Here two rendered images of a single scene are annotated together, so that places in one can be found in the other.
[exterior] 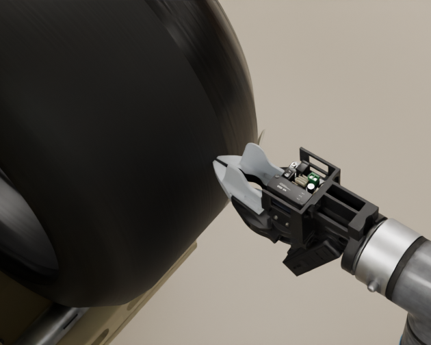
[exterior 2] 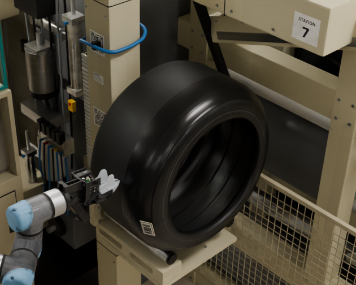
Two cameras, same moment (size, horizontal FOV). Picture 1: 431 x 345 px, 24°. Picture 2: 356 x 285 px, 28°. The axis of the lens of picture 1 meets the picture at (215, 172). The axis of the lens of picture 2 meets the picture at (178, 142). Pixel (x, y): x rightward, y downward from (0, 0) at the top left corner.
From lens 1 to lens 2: 1.95 m
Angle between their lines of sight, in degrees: 65
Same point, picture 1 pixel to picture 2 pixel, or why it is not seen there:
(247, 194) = not seen: hidden behind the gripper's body
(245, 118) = (133, 185)
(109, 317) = (123, 242)
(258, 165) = (108, 184)
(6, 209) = (174, 207)
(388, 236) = (54, 191)
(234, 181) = (102, 176)
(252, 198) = not seen: hidden behind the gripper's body
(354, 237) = (59, 186)
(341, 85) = not seen: outside the picture
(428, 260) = (39, 197)
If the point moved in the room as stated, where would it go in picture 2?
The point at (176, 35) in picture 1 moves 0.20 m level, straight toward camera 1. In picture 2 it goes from (143, 134) to (74, 130)
